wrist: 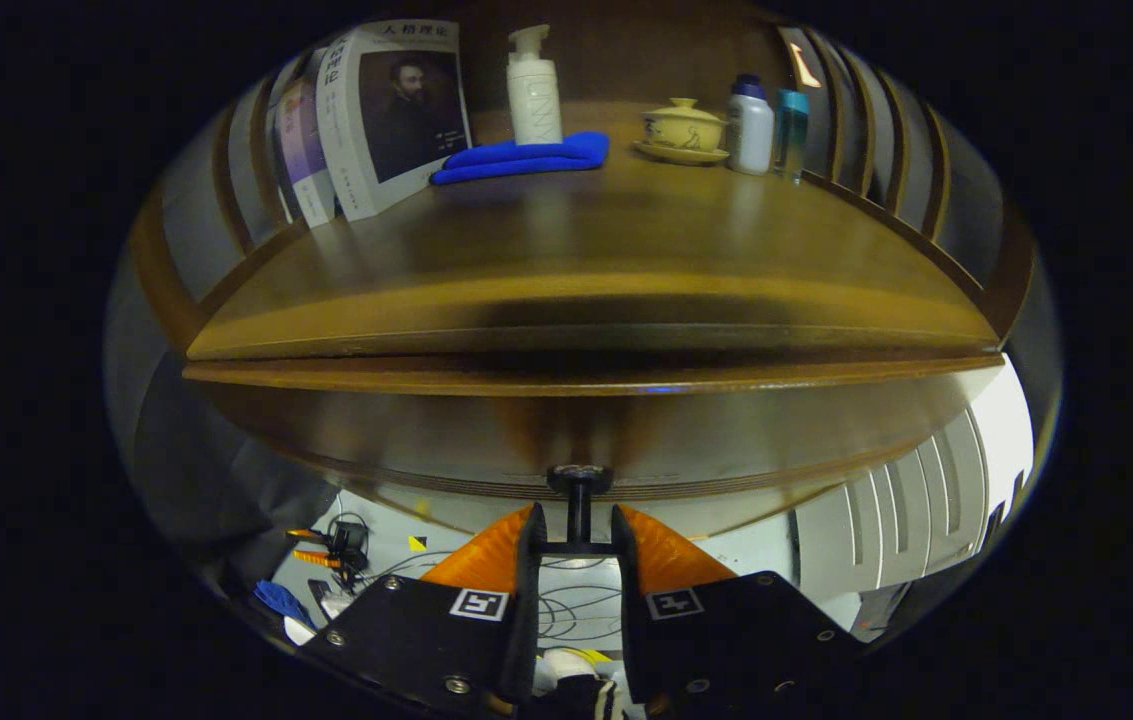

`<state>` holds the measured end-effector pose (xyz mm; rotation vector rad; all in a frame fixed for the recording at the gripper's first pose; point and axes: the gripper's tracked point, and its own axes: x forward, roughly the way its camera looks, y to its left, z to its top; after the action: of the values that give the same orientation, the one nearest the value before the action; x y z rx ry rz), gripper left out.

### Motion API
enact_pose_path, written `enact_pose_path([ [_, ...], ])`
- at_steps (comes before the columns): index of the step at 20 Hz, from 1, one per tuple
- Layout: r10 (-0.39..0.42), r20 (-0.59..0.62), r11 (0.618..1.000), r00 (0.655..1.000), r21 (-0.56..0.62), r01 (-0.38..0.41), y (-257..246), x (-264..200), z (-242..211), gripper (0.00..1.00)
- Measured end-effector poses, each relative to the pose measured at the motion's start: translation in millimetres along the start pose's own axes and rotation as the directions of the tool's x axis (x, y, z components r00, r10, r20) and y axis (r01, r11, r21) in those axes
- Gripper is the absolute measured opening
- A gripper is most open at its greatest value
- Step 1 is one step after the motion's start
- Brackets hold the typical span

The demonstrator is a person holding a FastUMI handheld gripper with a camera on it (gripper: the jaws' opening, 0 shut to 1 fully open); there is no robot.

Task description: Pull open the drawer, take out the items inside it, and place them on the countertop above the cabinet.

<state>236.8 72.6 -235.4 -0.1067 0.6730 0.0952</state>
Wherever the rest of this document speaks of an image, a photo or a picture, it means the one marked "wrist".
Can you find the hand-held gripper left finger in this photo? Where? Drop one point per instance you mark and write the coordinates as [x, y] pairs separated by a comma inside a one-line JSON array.
[[526, 600]]

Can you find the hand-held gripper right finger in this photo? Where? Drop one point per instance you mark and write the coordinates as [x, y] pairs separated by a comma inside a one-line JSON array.
[[631, 600]]

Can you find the brown wooden drawer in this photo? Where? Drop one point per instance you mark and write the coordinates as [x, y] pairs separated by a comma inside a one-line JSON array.
[[726, 440]]

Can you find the white drawer cabinet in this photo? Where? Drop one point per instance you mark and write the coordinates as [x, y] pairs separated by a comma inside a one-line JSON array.
[[886, 530]]

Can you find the brown wooden countertop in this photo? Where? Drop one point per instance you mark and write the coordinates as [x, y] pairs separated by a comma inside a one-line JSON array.
[[576, 250]]

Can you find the brown wooden cabinet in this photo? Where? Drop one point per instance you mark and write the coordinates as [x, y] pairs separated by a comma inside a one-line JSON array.
[[616, 50]]

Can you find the small blue item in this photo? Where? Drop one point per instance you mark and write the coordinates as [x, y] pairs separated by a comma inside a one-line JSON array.
[[281, 600]]

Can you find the folded blue cloth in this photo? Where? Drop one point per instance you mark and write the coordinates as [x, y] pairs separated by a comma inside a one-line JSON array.
[[526, 158]]

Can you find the yellow saucer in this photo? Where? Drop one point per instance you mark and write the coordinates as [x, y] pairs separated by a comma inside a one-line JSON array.
[[681, 157]]

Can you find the yellow lidded tea cup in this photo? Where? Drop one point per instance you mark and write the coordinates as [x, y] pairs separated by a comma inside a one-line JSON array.
[[683, 128]]

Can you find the white bottle with blue cap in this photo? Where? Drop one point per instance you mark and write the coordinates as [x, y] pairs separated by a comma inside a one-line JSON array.
[[750, 130]]

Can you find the teal bottle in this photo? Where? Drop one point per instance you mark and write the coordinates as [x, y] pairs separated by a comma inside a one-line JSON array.
[[792, 130]]

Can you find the white pump bottle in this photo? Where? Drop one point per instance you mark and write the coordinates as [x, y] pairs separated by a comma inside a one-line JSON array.
[[534, 100]]

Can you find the purple book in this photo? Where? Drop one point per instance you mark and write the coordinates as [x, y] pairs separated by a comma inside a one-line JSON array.
[[306, 150]]

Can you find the white book with portrait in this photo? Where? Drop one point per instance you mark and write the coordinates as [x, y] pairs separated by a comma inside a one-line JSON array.
[[406, 110]]

